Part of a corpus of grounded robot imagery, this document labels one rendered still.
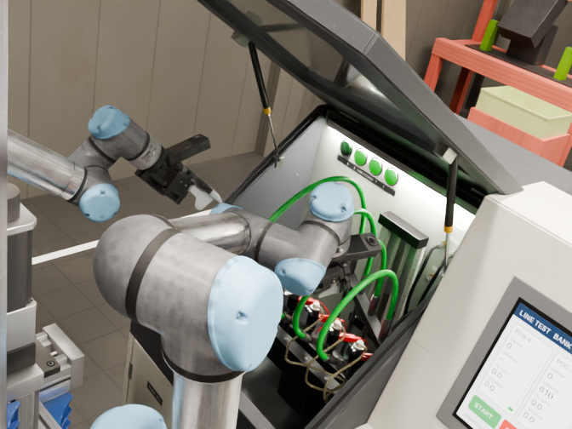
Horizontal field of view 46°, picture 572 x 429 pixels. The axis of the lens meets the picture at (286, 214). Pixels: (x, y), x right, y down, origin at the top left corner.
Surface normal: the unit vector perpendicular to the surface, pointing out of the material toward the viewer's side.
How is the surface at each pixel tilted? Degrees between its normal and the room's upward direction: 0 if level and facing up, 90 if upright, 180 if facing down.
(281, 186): 90
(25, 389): 90
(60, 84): 90
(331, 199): 31
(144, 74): 90
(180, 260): 26
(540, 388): 76
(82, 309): 0
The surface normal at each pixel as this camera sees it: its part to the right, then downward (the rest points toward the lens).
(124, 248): -0.29, -0.51
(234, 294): -0.04, -0.45
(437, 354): -0.70, -0.05
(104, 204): 0.39, 0.51
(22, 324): 0.69, 0.46
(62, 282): 0.19, -0.86
